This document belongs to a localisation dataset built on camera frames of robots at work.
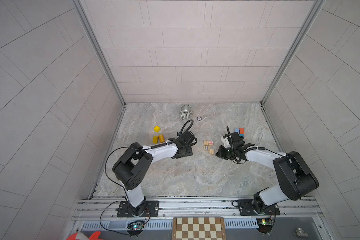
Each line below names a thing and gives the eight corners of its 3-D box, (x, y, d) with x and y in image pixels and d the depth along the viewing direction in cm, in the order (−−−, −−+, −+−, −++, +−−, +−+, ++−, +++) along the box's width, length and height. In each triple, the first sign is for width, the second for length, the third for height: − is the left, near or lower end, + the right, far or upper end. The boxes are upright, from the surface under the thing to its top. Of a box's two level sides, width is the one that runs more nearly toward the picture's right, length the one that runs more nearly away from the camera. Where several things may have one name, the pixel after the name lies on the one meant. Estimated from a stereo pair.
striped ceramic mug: (181, 122, 107) (181, 115, 101) (178, 111, 114) (178, 104, 108) (192, 120, 109) (192, 113, 103) (189, 110, 115) (189, 103, 109)
